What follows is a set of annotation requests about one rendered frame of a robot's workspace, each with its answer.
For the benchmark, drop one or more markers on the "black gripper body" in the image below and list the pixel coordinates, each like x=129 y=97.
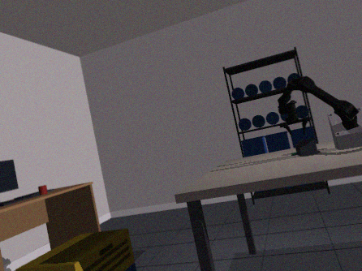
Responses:
x=293 y=116

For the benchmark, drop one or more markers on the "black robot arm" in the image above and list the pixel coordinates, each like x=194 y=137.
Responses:
x=344 y=109

